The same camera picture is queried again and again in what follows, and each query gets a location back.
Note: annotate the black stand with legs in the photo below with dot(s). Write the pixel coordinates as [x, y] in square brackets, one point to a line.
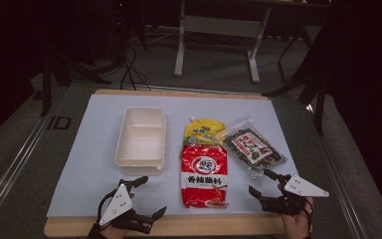
[315, 86]

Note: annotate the white metal frame desk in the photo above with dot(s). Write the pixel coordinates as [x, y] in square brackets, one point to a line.
[219, 26]

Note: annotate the person's left hand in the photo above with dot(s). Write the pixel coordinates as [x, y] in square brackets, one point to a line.
[114, 233]

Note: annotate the wooden table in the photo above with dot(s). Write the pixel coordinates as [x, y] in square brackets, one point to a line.
[179, 225]

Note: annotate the white divided plastic container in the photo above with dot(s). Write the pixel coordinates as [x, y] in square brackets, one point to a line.
[142, 141]

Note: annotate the black floor plate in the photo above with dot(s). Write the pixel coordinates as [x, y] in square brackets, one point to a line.
[59, 122]

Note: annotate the clear seaweed bag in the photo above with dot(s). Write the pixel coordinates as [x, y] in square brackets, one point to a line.
[253, 147]

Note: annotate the white table mat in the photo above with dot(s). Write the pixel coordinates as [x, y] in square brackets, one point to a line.
[89, 166]

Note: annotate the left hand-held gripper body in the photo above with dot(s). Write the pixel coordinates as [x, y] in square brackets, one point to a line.
[117, 205]

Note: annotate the black tripod stand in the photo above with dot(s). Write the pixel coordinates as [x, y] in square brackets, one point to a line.
[63, 69]

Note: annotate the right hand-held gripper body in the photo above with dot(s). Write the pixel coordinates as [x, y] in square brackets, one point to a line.
[303, 190]

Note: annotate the person's right hand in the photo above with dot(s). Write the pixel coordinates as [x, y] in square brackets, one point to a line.
[296, 227]

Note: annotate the yellow spouted pouch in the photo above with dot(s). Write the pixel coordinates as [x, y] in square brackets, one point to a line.
[204, 131]

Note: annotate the metal floor rail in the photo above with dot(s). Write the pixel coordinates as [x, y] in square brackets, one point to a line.
[16, 162]
[341, 186]

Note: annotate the red seasoning packet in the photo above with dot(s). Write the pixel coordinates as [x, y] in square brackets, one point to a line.
[204, 176]

